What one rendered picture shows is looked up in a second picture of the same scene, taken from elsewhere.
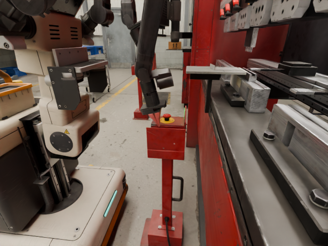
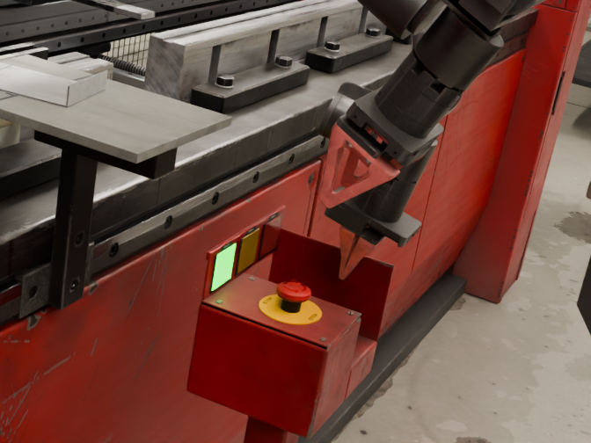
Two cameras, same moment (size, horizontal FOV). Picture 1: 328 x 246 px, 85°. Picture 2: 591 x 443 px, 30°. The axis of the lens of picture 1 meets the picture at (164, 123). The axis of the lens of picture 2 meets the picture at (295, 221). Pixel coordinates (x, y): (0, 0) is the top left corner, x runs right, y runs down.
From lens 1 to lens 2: 191 cm
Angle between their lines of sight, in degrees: 132
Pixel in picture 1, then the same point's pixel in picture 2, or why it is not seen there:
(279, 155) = (252, 78)
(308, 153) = (239, 56)
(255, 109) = not seen: hidden behind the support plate
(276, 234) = (328, 90)
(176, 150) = not seen: hidden behind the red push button
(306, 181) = (267, 68)
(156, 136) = (357, 285)
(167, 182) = not seen: outside the picture
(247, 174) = (299, 105)
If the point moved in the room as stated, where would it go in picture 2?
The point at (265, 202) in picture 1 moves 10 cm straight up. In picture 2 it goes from (312, 96) to (323, 34)
